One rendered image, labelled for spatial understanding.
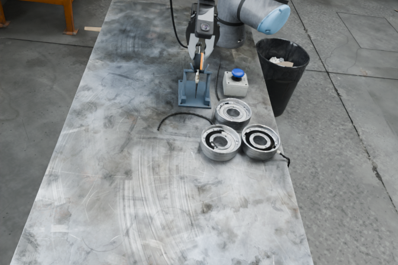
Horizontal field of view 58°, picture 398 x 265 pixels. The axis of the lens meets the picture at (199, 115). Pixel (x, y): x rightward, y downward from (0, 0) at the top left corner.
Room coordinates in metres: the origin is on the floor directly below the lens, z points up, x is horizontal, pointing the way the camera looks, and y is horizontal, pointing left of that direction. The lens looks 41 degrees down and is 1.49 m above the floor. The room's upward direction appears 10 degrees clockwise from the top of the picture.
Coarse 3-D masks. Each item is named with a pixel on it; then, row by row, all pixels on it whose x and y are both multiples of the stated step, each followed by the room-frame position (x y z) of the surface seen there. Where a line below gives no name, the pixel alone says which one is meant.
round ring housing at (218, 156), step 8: (208, 128) 0.71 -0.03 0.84; (216, 128) 0.72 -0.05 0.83; (224, 128) 0.72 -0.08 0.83; (216, 136) 0.69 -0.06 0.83; (224, 136) 0.69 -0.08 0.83; (232, 136) 0.70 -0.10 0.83; (200, 144) 0.66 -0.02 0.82; (224, 144) 0.68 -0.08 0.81; (208, 152) 0.63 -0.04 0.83; (216, 152) 0.62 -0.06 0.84; (224, 152) 0.62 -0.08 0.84; (232, 152) 0.63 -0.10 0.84; (216, 160) 0.63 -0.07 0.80; (224, 160) 0.63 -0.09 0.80
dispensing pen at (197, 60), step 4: (200, 44) 0.92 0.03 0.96; (200, 48) 0.92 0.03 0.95; (200, 52) 0.92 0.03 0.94; (196, 56) 0.89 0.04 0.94; (200, 56) 0.89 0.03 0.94; (196, 60) 0.89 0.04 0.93; (200, 60) 0.89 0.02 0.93; (196, 64) 0.88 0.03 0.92; (200, 64) 0.88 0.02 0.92; (196, 68) 0.87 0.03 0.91; (196, 72) 0.88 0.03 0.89; (196, 76) 0.87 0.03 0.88; (196, 80) 0.87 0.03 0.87; (196, 84) 0.86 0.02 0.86; (196, 88) 0.86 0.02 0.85; (196, 92) 0.85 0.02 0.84
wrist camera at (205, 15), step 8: (200, 0) 0.91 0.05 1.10; (208, 0) 0.91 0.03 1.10; (200, 8) 0.88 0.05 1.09; (208, 8) 0.89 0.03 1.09; (200, 16) 0.86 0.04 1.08; (208, 16) 0.87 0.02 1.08; (200, 24) 0.84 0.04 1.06; (208, 24) 0.84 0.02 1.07; (200, 32) 0.82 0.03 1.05; (208, 32) 0.83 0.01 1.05
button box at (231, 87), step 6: (228, 72) 0.98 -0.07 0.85; (228, 78) 0.94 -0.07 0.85; (234, 78) 0.94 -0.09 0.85; (240, 78) 0.95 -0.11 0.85; (246, 78) 0.96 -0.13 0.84; (228, 84) 0.91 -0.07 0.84; (234, 84) 0.92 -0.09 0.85; (240, 84) 0.92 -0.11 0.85; (246, 84) 0.93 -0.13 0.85; (228, 90) 0.91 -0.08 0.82; (234, 90) 0.91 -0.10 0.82; (240, 90) 0.92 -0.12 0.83; (246, 90) 0.92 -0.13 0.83; (240, 96) 0.92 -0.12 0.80
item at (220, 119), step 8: (224, 104) 0.83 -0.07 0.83; (240, 104) 0.84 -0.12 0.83; (216, 112) 0.78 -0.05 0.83; (224, 112) 0.79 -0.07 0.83; (232, 112) 0.82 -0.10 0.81; (240, 112) 0.80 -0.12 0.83; (248, 112) 0.81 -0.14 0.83; (224, 120) 0.75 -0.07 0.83; (248, 120) 0.77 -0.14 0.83; (232, 128) 0.75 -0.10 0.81; (240, 128) 0.76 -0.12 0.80
